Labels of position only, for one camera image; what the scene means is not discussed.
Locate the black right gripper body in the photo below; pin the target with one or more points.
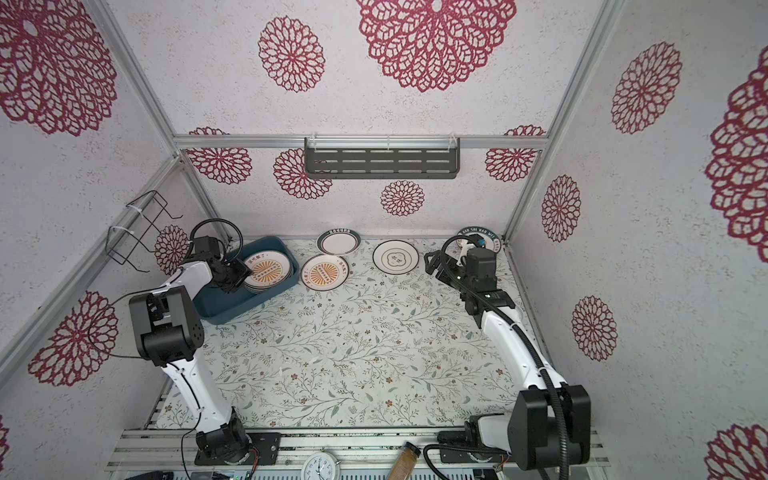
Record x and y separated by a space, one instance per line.
452 273

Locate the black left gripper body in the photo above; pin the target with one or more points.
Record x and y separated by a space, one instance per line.
234 273

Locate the sunburst plate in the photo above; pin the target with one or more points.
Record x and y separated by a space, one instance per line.
268 269
325 272

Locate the small clover plate green rim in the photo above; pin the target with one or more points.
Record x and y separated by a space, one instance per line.
395 257

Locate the green rim text plate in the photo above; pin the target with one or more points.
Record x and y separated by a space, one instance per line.
493 241

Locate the small red-ring green plate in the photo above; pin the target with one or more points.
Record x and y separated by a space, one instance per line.
338 242

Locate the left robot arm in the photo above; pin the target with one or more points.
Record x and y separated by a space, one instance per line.
169 333

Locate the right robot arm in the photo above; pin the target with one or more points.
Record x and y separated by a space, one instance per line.
549 426

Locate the brown spice bottle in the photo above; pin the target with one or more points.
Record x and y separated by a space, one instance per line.
405 463

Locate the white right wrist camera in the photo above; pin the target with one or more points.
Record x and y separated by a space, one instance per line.
472 241

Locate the black wire wall rack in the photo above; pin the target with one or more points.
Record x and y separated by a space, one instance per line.
144 212

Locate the grey metal wall shelf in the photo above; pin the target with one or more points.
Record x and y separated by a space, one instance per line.
332 162

